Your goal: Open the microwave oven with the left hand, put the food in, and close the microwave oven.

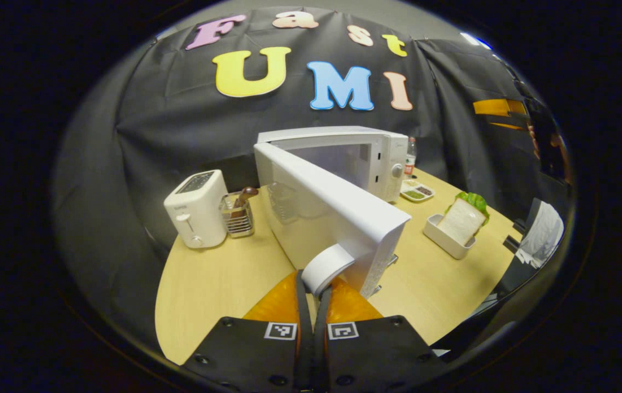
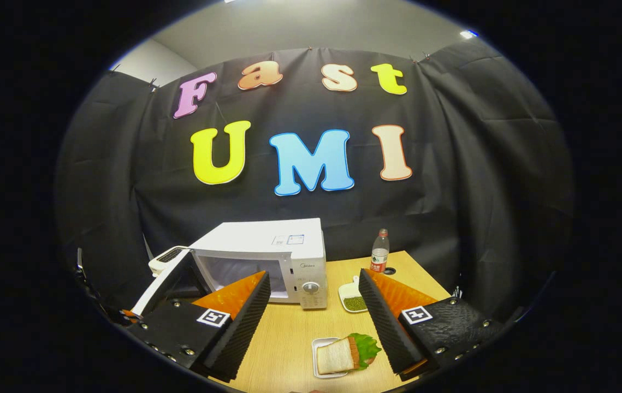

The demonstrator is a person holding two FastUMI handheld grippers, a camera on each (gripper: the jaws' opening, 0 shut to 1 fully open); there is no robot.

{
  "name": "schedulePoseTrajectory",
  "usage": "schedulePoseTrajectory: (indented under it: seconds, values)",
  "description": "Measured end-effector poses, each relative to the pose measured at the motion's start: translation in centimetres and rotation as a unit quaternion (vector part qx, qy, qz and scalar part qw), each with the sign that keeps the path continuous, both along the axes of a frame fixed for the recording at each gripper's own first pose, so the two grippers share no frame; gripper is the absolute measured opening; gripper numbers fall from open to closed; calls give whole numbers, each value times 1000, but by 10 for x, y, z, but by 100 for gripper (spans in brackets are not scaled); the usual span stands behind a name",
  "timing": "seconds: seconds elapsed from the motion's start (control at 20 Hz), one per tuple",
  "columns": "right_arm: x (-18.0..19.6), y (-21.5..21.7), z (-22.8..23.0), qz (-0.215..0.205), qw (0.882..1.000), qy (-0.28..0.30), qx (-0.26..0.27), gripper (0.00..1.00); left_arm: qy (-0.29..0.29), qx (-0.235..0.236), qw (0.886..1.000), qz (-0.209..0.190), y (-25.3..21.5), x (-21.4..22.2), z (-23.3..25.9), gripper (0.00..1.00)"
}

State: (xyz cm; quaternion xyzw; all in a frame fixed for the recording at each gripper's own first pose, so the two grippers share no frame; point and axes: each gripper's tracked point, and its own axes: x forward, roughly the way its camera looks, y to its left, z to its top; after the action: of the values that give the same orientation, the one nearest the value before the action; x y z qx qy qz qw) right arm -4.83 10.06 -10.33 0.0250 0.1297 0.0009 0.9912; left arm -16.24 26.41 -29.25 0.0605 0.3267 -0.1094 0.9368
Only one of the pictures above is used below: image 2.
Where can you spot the black backdrop cloth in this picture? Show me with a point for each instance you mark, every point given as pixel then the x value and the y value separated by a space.
pixel 300 207

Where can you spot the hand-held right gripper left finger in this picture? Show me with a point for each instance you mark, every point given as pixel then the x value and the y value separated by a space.
pixel 245 327

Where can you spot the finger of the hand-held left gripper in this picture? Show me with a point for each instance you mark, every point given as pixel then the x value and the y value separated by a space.
pixel 130 314

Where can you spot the small ceiling light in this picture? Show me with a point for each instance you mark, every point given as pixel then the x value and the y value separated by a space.
pixel 468 34

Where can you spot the white microwave oven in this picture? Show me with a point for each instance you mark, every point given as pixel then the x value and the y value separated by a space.
pixel 267 234

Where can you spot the clear plastic water bottle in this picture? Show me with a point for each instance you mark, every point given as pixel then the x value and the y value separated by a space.
pixel 380 254

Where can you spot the white toaster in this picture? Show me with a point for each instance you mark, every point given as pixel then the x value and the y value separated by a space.
pixel 167 255

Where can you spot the small white tray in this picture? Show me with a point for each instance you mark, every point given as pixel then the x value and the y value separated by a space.
pixel 317 372

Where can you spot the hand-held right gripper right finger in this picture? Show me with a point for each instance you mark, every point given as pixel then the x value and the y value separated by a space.
pixel 384 327

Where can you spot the sandwich with green lettuce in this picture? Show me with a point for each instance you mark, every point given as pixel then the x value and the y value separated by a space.
pixel 335 355

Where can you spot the small white dish of beans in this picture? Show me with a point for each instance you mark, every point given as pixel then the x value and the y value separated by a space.
pixel 351 299

